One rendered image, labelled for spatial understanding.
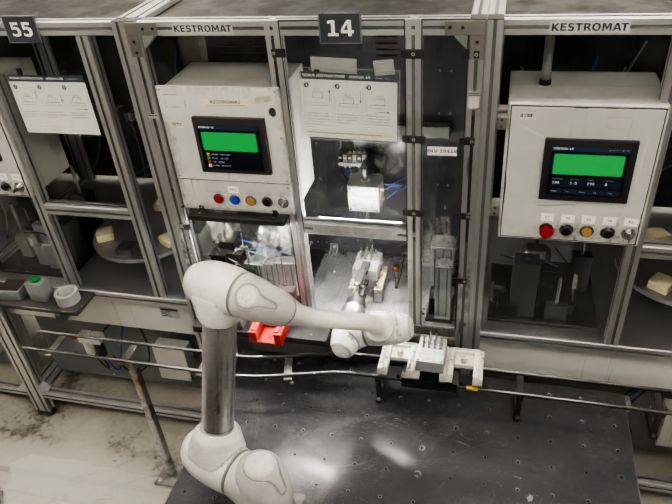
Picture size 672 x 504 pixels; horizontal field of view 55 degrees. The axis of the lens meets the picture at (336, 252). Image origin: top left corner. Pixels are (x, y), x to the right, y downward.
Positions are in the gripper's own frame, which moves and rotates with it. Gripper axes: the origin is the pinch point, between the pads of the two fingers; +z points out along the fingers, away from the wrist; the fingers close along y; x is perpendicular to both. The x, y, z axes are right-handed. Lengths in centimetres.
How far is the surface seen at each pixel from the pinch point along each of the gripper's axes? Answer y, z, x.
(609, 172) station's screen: 58, -13, -78
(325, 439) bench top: -32, -55, 5
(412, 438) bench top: -32, -49, -25
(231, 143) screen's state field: 62, -12, 38
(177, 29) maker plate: 98, -7, 51
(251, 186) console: 45, -11, 35
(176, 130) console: 65, -10, 58
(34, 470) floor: -100, -52, 159
